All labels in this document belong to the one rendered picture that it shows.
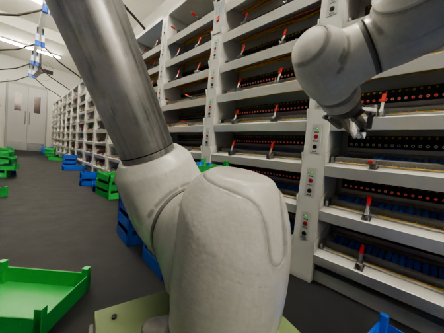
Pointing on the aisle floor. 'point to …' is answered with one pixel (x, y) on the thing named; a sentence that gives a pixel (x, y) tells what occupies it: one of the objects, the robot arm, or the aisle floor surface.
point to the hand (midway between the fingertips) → (357, 130)
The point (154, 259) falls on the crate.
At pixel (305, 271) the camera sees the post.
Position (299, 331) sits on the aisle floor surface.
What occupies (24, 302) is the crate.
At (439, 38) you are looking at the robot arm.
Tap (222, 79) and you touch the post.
